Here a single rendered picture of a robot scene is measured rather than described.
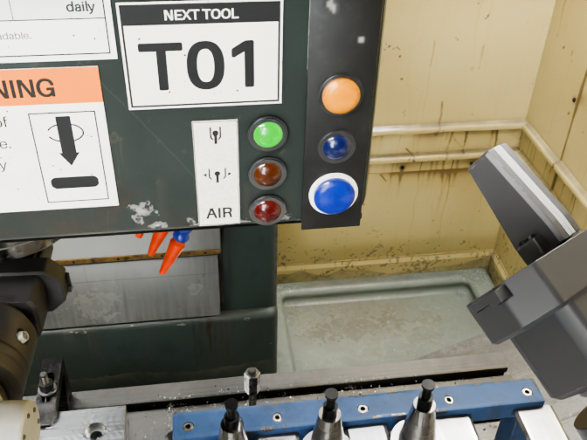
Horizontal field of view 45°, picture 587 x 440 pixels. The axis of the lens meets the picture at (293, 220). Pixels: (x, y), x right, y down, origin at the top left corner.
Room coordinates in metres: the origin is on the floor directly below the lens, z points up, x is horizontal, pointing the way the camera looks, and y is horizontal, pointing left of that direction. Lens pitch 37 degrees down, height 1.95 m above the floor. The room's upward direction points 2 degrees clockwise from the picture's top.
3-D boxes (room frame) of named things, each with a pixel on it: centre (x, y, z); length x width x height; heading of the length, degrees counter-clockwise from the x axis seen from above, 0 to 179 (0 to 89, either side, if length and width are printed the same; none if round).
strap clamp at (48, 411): (0.76, 0.39, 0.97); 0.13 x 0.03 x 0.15; 9
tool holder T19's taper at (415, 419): (0.52, -0.16, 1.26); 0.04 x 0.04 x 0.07
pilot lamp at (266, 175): (0.42, 0.02, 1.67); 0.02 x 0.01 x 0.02; 99
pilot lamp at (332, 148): (0.42, -0.03, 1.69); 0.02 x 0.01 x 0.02; 99
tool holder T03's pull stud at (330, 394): (0.51, -0.05, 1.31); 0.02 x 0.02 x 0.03
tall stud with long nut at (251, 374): (0.79, 0.06, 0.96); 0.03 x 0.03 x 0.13
